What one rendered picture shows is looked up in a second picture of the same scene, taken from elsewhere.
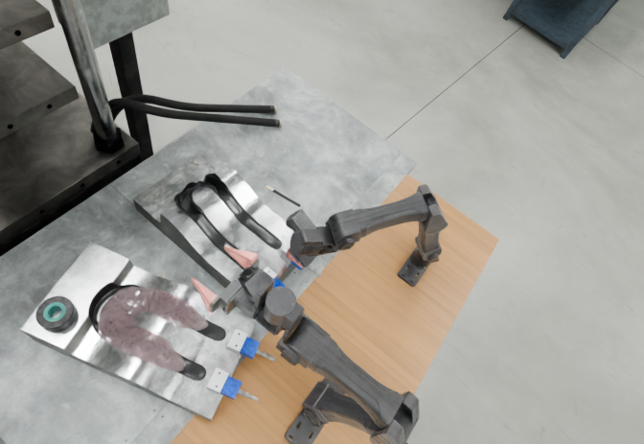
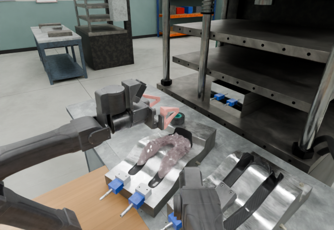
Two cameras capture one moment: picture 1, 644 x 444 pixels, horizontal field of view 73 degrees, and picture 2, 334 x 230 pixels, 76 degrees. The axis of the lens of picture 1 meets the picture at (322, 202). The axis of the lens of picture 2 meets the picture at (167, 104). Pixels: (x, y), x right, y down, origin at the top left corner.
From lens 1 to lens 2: 0.94 m
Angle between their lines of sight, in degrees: 84
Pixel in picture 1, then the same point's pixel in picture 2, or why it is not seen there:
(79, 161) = (279, 141)
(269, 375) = (115, 222)
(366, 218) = (203, 214)
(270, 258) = not seen: hidden behind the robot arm
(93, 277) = (195, 129)
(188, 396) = (122, 166)
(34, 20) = (321, 53)
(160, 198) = not seen: hidden behind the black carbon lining
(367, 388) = (19, 143)
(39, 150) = (280, 129)
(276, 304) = (112, 87)
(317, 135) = not seen: outside the picture
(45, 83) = (306, 98)
